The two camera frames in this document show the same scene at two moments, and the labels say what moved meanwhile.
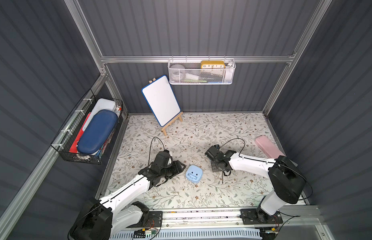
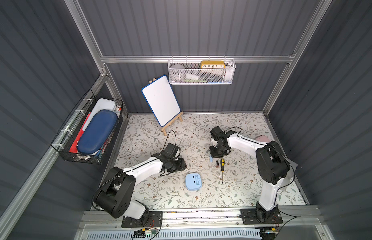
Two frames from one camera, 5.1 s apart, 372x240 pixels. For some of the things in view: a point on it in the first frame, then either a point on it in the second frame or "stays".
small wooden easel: [179, 117] stays
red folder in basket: [74, 145] stays
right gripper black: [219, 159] -> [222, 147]
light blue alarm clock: [194, 173] -> [193, 181]
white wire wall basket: [201, 71] stays
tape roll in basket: [177, 72] stays
